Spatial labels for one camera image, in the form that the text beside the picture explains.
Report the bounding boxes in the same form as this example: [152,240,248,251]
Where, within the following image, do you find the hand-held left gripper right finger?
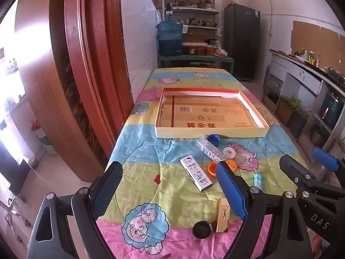
[215,161,314,259]

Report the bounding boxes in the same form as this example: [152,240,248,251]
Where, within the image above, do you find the green table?
[158,55,235,77]

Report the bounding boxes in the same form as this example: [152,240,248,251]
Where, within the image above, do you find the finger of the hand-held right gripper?
[279,154,320,192]
[312,147,345,173]

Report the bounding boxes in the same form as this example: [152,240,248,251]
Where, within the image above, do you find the printed cartoon blanket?
[106,67,309,259]

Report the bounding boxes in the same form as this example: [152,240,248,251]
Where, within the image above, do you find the metal shelf unit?
[162,0,221,57]

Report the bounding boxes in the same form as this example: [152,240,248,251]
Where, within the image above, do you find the brown wooden door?
[49,0,135,184]

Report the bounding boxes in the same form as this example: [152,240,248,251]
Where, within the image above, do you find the potted plants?
[278,94,309,138]

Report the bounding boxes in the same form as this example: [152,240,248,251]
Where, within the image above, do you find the brown cardboard carton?
[183,33,206,43]

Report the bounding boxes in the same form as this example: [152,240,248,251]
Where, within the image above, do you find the green canister with red top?
[30,120,54,155]

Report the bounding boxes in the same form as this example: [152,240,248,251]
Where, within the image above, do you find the office chair base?
[5,194,30,243]

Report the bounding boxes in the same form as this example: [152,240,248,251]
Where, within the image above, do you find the clear glitter bottle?
[194,137,229,160]

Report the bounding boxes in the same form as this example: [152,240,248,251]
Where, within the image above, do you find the blue water jug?
[157,3,184,57]

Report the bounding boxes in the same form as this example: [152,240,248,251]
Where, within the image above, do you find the white cartoon rectangular case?
[180,154,213,193]

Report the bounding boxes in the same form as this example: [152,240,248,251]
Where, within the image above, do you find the black bottle cap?
[192,221,212,239]

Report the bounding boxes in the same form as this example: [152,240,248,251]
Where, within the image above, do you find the kitchen counter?
[270,49,345,154]

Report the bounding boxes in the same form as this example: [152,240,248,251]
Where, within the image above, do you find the dark teal appliance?
[319,92,344,120]

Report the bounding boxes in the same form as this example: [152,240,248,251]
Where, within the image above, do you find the cardboard wall sheet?
[290,20,345,60]

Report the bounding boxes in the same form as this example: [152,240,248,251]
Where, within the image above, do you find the plastic bag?
[214,42,228,57]

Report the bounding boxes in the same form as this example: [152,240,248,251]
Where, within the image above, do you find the dark refrigerator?
[224,4,260,81]

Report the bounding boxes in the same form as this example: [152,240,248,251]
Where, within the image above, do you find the gold lipstick box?
[217,197,230,233]

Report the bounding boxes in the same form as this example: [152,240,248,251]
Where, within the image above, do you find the shallow orange-rimmed cardboard box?
[155,88,270,139]

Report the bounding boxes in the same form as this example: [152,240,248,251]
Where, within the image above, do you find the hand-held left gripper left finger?
[27,161,124,259]

